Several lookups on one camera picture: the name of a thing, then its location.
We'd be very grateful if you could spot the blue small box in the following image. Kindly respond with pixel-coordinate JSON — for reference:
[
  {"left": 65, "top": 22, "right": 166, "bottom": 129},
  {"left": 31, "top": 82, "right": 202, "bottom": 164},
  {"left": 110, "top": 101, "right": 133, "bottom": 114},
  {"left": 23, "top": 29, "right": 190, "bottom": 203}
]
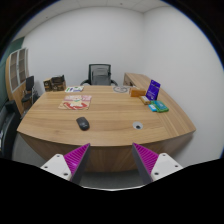
[{"left": 148, "top": 104, "right": 157, "bottom": 112}]

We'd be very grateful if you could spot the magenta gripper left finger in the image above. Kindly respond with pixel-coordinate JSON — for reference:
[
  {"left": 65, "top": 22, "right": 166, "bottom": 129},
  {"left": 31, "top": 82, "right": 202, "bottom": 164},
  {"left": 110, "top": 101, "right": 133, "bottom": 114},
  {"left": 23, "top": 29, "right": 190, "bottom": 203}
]
[{"left": 40, "top": 143, "right": 91, "bottom": 185}]

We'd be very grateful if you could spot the grey mesh office chair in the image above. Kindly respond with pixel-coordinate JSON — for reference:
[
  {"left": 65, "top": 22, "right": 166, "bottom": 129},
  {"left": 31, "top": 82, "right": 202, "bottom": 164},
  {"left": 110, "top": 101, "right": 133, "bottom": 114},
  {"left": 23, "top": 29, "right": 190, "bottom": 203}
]
[{"left": 81, "top": 64, "right": 117, "bottom": 86}]

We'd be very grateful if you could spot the round grey coaster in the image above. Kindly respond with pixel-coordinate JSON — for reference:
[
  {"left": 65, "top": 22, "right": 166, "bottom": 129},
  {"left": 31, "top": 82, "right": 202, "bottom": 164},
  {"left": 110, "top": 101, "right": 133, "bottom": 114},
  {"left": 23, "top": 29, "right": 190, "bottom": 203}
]
[{"left": 113, "top": 86, "right": 130, "bottom": 93}]

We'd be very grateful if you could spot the black side chair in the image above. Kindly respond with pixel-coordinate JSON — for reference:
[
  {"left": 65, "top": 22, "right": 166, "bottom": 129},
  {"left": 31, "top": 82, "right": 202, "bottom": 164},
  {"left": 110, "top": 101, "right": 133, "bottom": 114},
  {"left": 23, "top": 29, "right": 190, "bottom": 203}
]
[{"left": 21, "top": 76, "right": 39, "bottom": 104}]

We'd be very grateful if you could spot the orange cardboard box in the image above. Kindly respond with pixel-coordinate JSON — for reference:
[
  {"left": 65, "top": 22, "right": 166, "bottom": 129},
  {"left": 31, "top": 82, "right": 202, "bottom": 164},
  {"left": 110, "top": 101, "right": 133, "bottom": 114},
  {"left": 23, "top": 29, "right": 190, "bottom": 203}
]
[{"left": 129, "top": 88, "right": 146, "bottom": 97}]

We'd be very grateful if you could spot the dark cardboard box right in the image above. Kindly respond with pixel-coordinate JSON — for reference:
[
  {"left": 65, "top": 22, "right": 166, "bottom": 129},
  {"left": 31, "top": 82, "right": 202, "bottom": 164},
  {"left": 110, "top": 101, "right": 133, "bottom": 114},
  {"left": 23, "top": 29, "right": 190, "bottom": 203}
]
[{"left": 51, "top": 75, "right": 66, "bottom": 91}]

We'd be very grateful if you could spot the wooden side return desk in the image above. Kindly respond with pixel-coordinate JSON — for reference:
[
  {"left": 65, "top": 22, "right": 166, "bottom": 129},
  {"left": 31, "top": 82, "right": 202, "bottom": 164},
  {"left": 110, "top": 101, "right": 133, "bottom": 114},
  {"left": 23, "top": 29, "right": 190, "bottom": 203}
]
[{"left": 123, "top": 73, "right": 151, "bottom": 90}]

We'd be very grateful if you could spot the purple standing sign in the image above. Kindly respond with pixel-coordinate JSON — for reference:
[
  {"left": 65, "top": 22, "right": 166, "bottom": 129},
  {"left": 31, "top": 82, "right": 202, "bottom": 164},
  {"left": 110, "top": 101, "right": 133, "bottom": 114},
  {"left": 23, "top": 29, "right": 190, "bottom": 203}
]
[{"left": 146, "top": 80, "right": 160, "bottom": 100}]

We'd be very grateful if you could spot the red patterned mouse pad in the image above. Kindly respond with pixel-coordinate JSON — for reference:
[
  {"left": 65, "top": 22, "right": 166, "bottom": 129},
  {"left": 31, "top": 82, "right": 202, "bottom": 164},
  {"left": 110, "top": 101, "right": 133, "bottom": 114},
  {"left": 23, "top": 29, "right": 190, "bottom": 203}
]
[{"left": 58, "top": 95, "right": 92, "bottom": 110}]

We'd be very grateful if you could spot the wooden office desk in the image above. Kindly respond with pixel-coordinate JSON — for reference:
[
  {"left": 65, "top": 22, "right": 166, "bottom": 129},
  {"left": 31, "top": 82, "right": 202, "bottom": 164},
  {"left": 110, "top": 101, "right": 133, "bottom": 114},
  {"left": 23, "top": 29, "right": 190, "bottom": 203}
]
[{"left": 16, "top": 84, "right": 197, "bottom": 173}]

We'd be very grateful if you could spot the black leather sofa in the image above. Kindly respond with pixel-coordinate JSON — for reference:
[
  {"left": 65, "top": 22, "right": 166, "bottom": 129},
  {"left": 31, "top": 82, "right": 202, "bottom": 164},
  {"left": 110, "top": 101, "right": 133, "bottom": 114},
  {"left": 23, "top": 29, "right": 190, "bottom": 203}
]
[{"left": 0, "top": 100, "right": 21, "bottom": 160}]

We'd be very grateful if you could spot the black computer mouse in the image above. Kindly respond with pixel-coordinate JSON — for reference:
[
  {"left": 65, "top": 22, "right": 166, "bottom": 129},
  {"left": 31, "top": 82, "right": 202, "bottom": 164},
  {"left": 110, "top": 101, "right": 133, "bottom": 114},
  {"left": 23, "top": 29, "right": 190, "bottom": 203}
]
[{"left": 76, "top": 117, "right": 90, "bottom": 131}]

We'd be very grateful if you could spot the white green leaflet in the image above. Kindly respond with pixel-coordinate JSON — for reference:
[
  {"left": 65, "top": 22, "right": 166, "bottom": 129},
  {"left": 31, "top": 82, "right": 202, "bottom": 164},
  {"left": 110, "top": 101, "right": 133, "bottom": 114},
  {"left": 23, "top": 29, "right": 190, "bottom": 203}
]
[{"left": 65, "top": 86, "right": 84, "bottom": 93}]

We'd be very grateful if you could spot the wooden glass-door cabinet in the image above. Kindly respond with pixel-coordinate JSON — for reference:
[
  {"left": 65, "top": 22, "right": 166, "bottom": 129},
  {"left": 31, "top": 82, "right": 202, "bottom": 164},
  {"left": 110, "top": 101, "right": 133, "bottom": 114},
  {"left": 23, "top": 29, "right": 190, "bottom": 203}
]
[{"left": 5, "top": 48, "right": 31, "bottom": 115}]

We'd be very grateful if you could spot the green box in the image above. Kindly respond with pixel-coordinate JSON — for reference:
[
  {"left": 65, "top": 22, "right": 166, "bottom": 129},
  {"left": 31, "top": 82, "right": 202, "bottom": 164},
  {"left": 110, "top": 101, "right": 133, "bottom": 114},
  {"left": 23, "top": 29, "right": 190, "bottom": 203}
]
[{"left": 152, "top": 101, "right": 169, "bottom": 112}]

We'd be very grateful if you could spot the small yellow box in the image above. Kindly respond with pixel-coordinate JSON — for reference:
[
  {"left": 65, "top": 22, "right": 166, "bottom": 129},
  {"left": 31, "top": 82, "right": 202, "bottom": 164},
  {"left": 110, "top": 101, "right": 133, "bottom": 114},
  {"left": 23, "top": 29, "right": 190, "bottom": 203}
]
[{"left": 139, "top": 96, "right": 151, "bottom": 105}]

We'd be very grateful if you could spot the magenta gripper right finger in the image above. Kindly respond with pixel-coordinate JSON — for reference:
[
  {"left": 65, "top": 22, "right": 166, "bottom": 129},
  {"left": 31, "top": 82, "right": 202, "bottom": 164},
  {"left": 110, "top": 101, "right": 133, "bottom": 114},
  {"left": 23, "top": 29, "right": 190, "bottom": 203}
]
[{"left": 131, "top": 142, "right": 184, "bottom": 185}]

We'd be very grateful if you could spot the silver desk cable grommet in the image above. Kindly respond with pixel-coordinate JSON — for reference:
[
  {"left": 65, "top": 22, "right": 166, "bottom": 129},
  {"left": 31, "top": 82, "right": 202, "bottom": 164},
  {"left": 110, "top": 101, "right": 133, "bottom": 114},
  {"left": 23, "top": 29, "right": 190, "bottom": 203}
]
[{"left": 133, "top": 122, "right": 143, "bottom": 130}]

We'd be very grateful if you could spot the brown cardboard box left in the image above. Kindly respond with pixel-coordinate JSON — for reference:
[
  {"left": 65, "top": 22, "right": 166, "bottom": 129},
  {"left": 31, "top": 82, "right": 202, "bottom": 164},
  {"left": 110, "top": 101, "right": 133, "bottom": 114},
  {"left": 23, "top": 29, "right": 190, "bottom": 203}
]
[{"left": 43, "top": 79, "right": 52, "bottom": 92}]

